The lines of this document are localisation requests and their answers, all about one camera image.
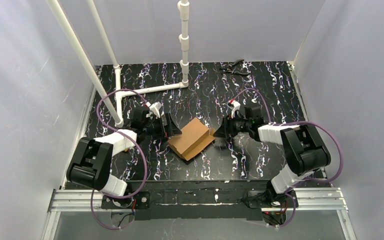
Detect brown cardboard paper box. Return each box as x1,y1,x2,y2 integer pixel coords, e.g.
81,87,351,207
168,117,216,162

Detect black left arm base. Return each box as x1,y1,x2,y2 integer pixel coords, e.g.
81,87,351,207
101,190,151,210

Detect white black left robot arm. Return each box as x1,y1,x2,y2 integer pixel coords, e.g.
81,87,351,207
66,102,182,197

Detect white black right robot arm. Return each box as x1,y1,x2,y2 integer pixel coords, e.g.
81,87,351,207
213,106,331,200

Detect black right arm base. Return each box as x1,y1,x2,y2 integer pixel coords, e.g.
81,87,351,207
238,186,298,228

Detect black pliers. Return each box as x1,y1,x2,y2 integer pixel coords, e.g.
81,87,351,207
219,59,250,77

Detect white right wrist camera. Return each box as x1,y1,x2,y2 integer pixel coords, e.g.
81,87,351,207
227,99,241,119

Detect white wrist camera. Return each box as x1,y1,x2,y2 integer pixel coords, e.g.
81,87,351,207
145,101,162,119
227,99,241,119

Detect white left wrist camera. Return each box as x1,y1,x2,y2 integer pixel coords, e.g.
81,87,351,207
145,101,162,119

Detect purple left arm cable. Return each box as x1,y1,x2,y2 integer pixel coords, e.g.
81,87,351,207
90,88,150,231

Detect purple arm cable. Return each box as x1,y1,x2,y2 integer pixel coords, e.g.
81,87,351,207
230,87,345,229
90,88,150,231

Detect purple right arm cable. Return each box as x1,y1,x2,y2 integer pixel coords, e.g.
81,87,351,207
230,87,345,229

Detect white PVC pipe frame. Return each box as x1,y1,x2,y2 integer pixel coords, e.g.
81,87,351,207
46,0,192,128

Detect aluminium rail frame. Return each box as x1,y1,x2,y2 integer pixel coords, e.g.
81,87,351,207
41,82,349,240

